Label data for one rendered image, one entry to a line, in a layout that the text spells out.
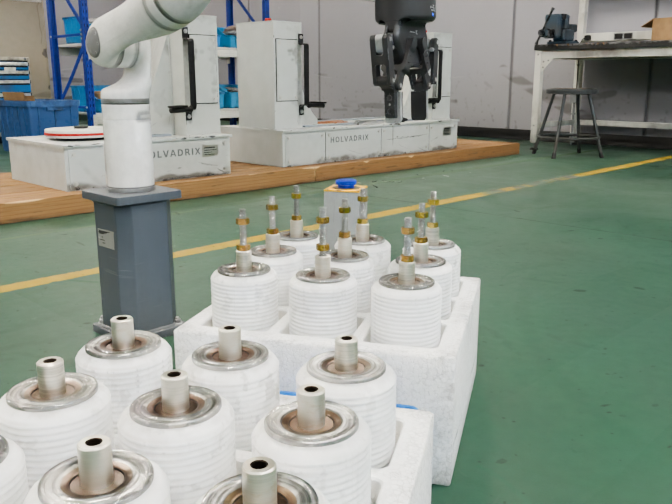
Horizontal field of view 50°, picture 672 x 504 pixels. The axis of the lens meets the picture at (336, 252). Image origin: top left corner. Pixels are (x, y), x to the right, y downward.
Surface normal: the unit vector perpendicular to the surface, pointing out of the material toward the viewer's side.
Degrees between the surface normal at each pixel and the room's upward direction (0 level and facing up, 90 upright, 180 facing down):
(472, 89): 90
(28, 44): 90
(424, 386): 90
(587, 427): 0
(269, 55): 90
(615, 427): 0
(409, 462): 0
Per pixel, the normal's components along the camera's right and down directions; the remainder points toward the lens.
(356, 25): -0.70, 0.17
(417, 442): 0.00, -0.97
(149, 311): 0.71, 0.16
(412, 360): -0.27, 0.22
